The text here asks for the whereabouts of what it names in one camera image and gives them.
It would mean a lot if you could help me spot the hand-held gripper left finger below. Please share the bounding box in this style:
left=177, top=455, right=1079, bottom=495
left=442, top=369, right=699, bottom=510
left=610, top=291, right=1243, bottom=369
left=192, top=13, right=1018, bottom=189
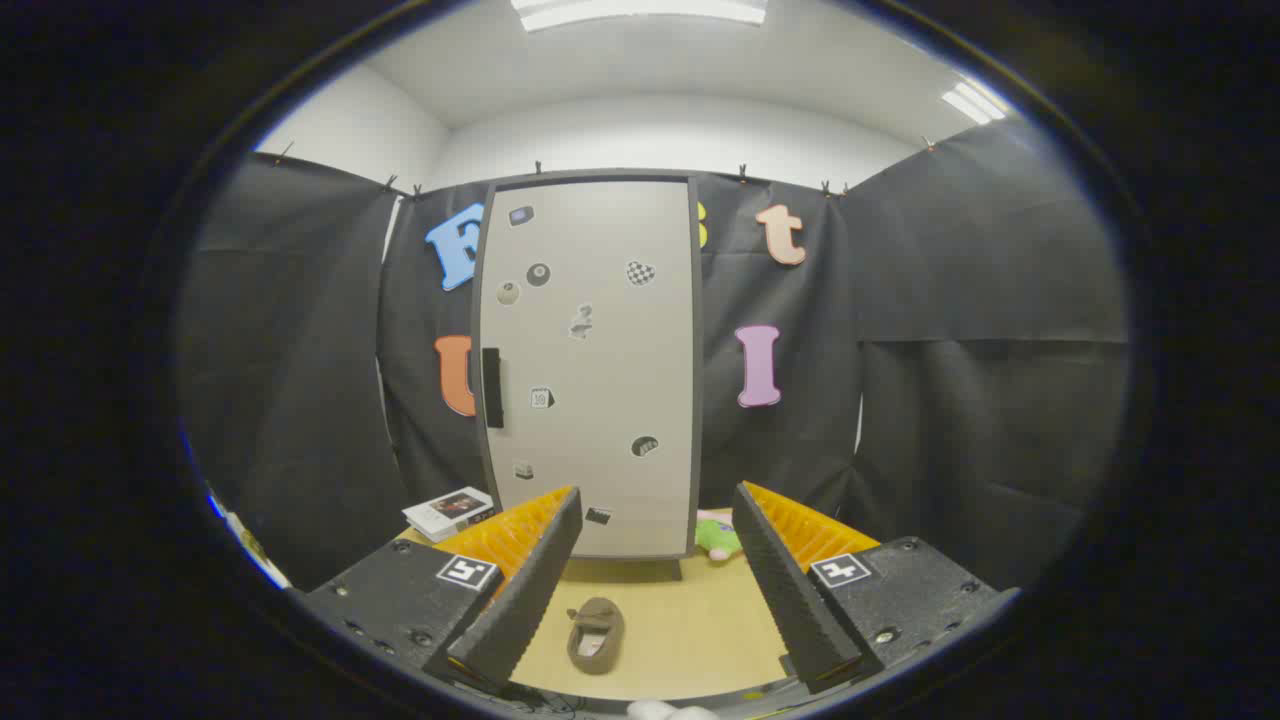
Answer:
left=300, top=485, right=584, bottom=693

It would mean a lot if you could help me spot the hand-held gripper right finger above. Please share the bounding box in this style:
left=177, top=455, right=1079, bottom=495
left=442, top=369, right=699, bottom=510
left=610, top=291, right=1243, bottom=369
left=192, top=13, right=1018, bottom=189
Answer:
left=732, top=481, right=1021, bottom=696

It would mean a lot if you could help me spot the brown fuzzy slipper shoe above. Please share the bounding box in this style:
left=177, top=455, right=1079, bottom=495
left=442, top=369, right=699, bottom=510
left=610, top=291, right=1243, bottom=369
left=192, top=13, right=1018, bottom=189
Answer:
left=566, top=597, right=626, bottom=675

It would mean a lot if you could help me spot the white shoe cabinet door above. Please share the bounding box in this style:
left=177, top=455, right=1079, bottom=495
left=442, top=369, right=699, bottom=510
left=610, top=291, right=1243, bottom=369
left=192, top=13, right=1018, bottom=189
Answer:
left=480, top=180, right=693, bottom=559

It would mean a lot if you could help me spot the grey shoe cabinet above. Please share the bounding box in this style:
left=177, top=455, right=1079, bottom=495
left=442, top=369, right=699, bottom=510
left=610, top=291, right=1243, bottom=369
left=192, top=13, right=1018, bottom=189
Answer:
left=470, top=168, right=704, bottom=583

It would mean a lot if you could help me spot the green plush toy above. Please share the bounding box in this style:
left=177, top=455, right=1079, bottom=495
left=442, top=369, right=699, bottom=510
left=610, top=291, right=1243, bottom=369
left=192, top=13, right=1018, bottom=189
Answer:
left=695, top=510, right=746, bottom=561

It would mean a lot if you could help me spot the black backdrop cloth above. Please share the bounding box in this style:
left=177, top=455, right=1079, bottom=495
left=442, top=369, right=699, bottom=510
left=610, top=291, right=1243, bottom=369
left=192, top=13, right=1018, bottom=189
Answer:
left=180, top=120, right=1131, bottom=591

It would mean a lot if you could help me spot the white printed packet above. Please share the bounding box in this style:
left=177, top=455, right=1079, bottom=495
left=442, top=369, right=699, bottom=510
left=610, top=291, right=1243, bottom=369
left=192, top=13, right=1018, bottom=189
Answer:
left=205, top=490, right=291, bottom=589

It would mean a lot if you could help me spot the row of black cloth clips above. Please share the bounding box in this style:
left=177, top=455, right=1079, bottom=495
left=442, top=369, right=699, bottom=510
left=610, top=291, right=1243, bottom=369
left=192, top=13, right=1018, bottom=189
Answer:
left=275, top=135, right=936, bottom=199

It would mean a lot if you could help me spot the small ceiling light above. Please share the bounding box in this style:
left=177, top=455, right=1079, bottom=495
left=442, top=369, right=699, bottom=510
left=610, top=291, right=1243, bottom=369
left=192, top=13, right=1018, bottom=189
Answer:
left=940, top=78, right=1009, bottom=126

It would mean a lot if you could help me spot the long ceiling light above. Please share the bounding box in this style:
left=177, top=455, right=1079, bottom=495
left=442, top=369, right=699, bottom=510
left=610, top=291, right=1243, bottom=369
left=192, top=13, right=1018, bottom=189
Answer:
left=510, top=0, right=769, bottom=33

